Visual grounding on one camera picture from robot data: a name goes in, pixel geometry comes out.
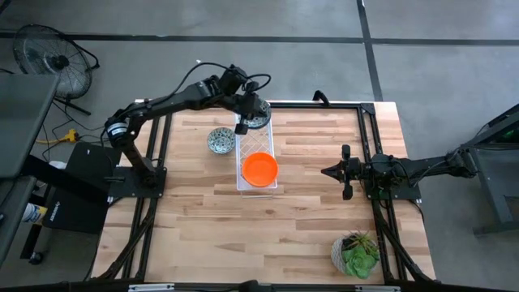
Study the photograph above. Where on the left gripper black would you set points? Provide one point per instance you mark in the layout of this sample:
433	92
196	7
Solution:
249	106

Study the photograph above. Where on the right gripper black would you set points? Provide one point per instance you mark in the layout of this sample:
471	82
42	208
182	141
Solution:
350	172

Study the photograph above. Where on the teal bowl with patterned inside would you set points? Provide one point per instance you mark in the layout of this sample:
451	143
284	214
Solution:
221	140
264	120

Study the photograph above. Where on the orange plastic mini bowl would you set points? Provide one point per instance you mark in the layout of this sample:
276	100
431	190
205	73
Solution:
259	169

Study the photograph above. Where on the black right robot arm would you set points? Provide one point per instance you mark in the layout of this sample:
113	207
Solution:
417	168

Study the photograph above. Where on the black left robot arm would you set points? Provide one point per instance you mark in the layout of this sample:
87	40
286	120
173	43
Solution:
162	103

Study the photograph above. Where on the potted green succulent plant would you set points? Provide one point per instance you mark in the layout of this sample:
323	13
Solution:
359	257

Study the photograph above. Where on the black metal stand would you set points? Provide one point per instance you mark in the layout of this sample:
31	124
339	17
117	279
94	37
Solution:
490	178

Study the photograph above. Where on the flat black box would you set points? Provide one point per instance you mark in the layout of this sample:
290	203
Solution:
93	158

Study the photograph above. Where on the yellow power plug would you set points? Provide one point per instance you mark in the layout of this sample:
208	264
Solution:
69	137

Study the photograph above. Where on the black floor fan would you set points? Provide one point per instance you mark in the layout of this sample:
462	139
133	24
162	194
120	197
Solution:
52	61

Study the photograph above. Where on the black case with white logo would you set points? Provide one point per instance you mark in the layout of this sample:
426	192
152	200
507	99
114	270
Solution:
73	215

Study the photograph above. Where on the dark grey desk top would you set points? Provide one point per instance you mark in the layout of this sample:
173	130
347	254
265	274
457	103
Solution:
24	121

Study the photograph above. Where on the white can with blue label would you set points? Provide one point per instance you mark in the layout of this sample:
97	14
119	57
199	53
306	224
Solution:
33	213

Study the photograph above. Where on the dark grey bench panel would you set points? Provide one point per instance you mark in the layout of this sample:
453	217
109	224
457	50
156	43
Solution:
12	211

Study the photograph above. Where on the black caster wheel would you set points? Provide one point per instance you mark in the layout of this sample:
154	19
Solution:
35	258

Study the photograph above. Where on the black aluminium table frame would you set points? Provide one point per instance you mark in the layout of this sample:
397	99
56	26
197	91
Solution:
324	106

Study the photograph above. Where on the black curved frame bracket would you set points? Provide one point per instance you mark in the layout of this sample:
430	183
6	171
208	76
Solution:
321	96

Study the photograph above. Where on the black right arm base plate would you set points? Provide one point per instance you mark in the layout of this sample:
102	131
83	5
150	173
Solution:
405	194

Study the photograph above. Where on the silver metal bracket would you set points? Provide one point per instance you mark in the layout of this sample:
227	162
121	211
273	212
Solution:
377	288
151	287

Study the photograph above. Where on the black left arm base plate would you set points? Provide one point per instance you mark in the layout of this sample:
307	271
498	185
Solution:
125	184

